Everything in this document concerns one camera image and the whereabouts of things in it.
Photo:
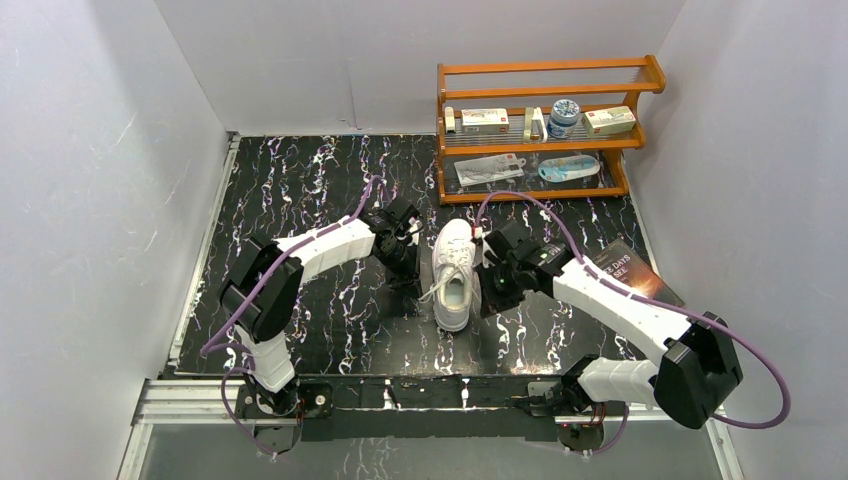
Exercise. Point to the white flat packet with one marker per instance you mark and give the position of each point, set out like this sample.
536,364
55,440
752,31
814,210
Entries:
489,169

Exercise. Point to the beige clip item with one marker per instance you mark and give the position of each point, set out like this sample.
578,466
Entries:
534,130

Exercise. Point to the white shoelace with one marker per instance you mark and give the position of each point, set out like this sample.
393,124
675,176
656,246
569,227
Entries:
453,282

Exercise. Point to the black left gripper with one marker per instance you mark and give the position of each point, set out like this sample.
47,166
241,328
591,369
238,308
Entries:
404,258

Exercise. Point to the white box on right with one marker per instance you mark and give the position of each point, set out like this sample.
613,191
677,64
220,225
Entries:
608,121

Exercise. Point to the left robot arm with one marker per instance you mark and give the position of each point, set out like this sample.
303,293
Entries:
263,288

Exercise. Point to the blue oval package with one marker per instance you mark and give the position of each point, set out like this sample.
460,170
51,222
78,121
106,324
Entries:
569,168

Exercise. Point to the orange wooden shelf rack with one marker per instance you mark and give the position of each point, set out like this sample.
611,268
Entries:
592,83

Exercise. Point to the white box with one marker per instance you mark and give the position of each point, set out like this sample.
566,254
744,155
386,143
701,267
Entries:
608,121
484,121

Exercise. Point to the white box on left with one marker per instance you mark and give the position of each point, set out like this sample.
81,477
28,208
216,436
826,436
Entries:
484,121

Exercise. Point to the white sneaker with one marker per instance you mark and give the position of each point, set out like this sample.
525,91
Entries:
454,246

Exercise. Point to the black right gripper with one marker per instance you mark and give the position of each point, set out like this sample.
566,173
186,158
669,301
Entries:
492,304

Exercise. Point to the dark book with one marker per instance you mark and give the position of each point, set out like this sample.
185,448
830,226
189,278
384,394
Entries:
625,265

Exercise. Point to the aluminium rail frame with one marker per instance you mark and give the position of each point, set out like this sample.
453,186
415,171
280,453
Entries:
189,402

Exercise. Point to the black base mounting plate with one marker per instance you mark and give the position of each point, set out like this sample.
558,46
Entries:
316,408

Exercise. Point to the blue white round jar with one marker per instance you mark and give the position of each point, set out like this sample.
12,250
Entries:
563,118

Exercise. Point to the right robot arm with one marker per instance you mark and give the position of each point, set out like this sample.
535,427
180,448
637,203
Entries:
688,368

